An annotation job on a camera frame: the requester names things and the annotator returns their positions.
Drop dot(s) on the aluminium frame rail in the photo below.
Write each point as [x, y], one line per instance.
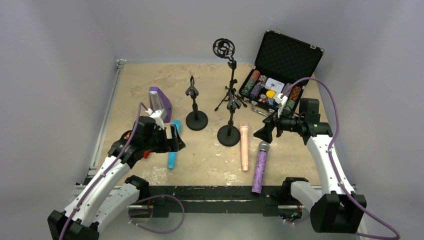
[120, 64]

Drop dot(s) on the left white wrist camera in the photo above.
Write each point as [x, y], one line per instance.
[158, 116]

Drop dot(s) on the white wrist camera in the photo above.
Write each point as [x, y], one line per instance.
[280, 100]
[158, 116]

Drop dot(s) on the pink microphone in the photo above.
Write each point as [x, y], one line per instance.
[244, 145]

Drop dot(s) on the red toy block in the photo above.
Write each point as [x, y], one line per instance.
[146, 154]

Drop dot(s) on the purple glitter microphone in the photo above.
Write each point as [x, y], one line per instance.
[260, 167]

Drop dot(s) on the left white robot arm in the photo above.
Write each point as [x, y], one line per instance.
[95, 207]

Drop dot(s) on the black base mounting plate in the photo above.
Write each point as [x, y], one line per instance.
[233, 199]

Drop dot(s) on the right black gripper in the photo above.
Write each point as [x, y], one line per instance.
[274, 123]

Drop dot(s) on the black poker chip case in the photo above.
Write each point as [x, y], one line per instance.
[281, 60]

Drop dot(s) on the purple metronome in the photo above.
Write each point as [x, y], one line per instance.
[159, 101]

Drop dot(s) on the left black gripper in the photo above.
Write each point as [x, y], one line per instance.
[171, 139]

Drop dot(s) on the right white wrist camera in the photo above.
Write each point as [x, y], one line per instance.
[280, 100]

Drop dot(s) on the black round-base mic stand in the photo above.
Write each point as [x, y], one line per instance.
[196, 120]

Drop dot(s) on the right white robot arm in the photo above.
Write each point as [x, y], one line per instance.
[336, 208]

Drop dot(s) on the blue microphone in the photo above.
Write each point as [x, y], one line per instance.
[172, 157]

